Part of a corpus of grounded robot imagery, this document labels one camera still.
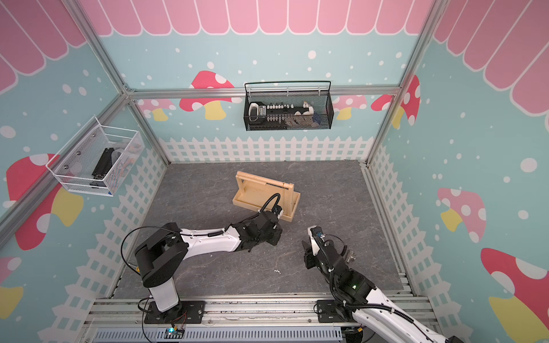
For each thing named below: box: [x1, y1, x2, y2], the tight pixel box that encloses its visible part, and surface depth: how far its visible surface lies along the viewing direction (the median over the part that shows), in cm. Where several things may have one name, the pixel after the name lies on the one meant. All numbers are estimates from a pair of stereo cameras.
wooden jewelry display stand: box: [232, 170, 301, 223], surface depth 104 cm
